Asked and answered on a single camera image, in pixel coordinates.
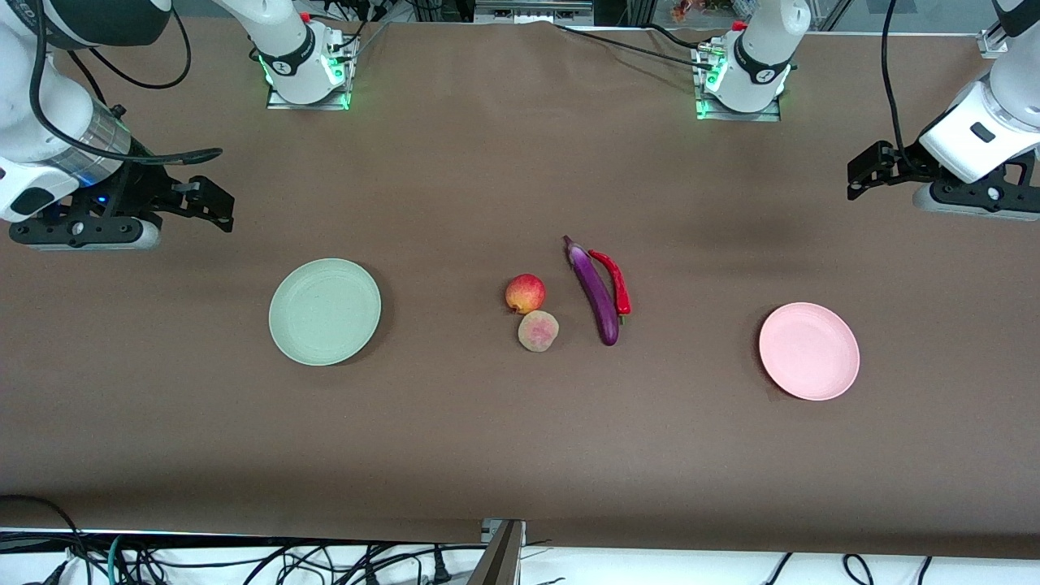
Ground red yellow pomegranate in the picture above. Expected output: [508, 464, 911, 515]
[505, 274, 547, 315]

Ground pink green peach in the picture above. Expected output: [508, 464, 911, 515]
[518, 310, 560, 353]

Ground light green round plate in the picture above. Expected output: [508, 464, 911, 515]
[268, 258, 383, 367]

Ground pink round plate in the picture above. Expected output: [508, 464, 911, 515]
[758, 301, 861, 402]

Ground red chili pepper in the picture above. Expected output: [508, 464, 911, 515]
[587, 249, 632, 318]

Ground brown table cloth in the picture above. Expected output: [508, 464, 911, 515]
[0, 16, 1040, 560]

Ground purple eggplant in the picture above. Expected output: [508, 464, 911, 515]
[562, 235, 621, 347]

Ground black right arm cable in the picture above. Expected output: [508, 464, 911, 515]
[29, 0, 224, 166]

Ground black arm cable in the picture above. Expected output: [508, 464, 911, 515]
[29, 0, 224, 166]
[881, 0, 923, 159]

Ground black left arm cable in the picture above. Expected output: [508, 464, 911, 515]
[881, 0, 923, 159]

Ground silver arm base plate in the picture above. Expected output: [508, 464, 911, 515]
[266, 57, 353, 111]
[695, 49, 782, 123]

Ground long black table cable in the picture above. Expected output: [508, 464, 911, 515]
[552, 23, 716, 69]

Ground looped black floor cable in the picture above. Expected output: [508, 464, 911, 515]
[0, 494, 94, 585]

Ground aluminium frame profile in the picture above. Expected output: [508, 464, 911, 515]
[474, 0, 596, 25]

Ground grey metal bracket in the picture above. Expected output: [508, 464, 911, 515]
[467, 518, 527, 585]

